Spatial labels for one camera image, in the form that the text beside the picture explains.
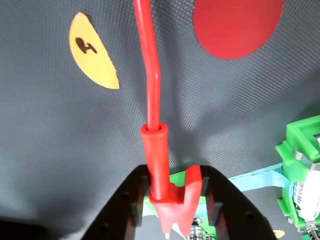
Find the red round sticker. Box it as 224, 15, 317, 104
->
192, 0, 285, 60

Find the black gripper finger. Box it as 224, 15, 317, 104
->
82, 164, 152, 240
199, 164, 273, 240

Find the green battery holder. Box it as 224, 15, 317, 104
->
274, 119, 320, 233

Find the red cable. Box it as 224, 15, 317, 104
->
133, 0, 161, 131

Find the green alligator clip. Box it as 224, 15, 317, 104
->
301, 228, 320, 240

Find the white AA battery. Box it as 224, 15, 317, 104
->
291, 172, 320, 221

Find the red alligator clip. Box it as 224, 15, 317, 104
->
139, 122, 203, 238

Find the dark grey work mat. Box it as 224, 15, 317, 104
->
0, 0, 320, 240

